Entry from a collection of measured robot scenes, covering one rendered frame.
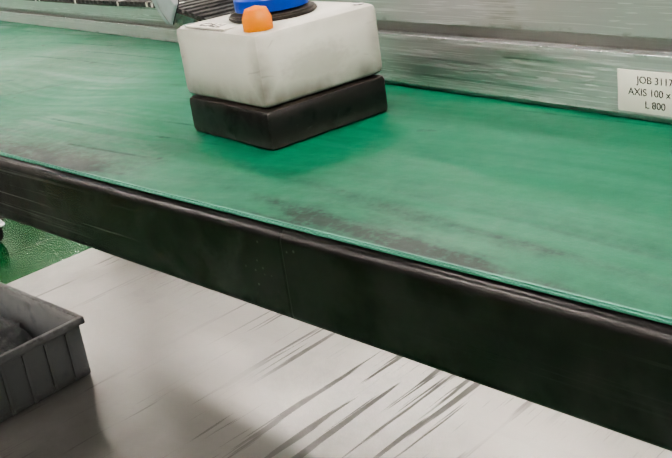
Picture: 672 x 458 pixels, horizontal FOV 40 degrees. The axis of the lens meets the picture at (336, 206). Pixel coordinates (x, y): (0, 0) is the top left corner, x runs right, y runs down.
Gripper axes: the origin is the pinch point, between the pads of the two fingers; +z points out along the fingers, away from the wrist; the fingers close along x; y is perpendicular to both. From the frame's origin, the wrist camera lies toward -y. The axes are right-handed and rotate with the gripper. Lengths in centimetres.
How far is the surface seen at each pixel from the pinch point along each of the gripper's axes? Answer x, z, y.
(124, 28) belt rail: 1.9, 2.4, 12.2
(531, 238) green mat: 18, 3, -52
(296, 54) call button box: 14.7, -1.4, -34.4
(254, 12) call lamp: 16.4, -3.8, -33.9
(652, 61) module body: 5.1, 0.2, -48.3
